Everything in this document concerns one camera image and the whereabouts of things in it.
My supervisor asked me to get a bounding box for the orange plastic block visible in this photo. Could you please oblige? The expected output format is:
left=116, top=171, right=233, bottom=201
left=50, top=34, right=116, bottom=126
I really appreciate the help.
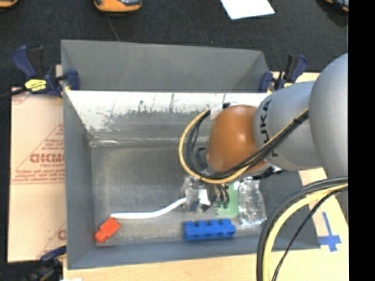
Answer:
left=94, top=217, right=122, bottom=244

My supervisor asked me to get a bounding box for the grey metal bin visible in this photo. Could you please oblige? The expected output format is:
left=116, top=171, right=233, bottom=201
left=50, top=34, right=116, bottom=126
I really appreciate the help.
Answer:
left=60, top=39, right=321, bottom=270

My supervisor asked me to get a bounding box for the brown cardboard board, red print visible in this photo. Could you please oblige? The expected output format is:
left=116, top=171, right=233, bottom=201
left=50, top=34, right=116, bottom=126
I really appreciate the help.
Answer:
left=6, top=86, right=67, bottom=263

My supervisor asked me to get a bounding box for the blue toy brick block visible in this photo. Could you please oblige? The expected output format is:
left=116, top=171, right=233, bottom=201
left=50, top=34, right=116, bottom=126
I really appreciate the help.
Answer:
left=182, top=218, right=237, bottom=242

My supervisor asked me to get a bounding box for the white cable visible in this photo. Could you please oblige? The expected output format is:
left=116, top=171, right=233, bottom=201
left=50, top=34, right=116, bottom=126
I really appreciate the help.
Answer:
left=110, top=197, right=188, bottom=220

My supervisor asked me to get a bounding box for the black cylinder on white bracket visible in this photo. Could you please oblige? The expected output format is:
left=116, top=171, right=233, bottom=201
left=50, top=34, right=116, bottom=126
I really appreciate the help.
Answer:
left=200, top=186, right=224, bottom=213

